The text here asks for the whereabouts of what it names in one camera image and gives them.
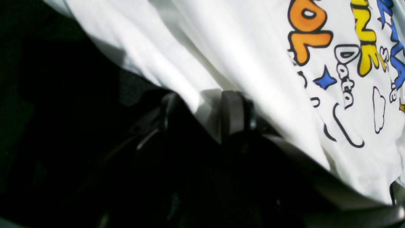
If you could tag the black table cloth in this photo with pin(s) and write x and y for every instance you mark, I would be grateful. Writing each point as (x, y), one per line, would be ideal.
(82, 108)

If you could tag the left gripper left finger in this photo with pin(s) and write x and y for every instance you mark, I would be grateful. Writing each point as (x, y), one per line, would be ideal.
(147, 178)

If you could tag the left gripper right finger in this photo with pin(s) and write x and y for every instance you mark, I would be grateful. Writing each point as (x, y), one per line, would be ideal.
(292, 189)

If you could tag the white printed t-shirt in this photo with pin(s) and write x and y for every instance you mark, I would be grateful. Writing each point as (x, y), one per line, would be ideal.
(328, 75)

